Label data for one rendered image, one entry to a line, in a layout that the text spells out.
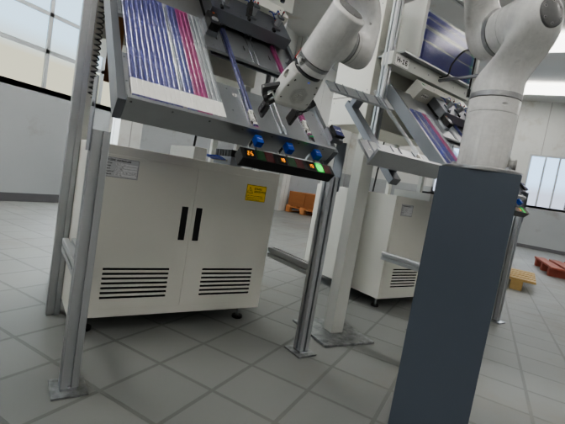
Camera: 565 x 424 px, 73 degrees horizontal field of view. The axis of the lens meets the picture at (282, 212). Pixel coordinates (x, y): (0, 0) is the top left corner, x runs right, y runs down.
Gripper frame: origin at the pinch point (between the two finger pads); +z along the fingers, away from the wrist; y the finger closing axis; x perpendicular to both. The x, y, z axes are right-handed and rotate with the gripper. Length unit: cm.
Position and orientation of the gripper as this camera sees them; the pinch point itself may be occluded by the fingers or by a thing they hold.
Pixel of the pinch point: (276, 115)
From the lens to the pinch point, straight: 105.7
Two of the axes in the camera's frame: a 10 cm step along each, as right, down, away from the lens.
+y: 8.1, 0.9, 5.8
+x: -2.7, -8.2, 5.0
